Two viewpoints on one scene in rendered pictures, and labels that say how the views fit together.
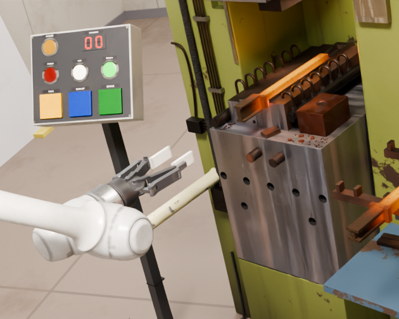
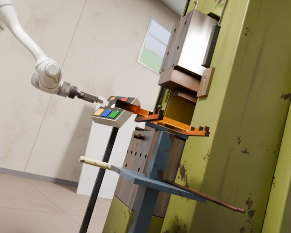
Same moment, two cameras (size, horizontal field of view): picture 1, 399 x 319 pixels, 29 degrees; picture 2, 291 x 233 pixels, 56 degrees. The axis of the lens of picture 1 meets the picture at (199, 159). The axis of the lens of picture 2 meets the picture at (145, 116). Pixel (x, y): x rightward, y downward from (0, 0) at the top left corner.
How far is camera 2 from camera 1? 138 cm
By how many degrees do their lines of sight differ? 41
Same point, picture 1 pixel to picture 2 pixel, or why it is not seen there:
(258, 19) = (178, 116)
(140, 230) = (53, 65)
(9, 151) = (107, 196)
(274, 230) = not seen: hidden behind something
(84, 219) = (42, 55)
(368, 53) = (196, 112)
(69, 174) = not seen: hidden behind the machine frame
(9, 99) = not seen: hidden behind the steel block
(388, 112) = (192, 138)
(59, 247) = (35, 76)
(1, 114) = (114, 183)
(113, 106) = (113, 115)
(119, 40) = (130, 100)
